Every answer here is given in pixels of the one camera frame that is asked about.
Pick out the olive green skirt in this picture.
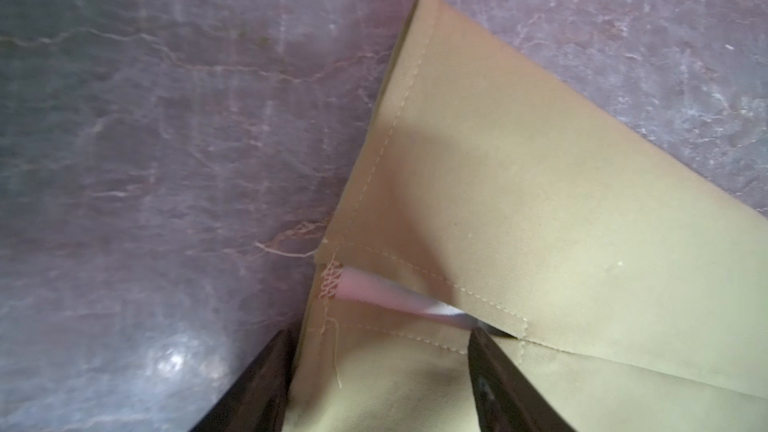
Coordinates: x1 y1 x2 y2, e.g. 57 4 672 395
285 0 767 431

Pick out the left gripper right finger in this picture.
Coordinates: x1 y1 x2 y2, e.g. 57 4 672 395
467 327 574 432

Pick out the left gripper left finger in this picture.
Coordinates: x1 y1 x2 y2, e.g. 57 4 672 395
191 330 296 432

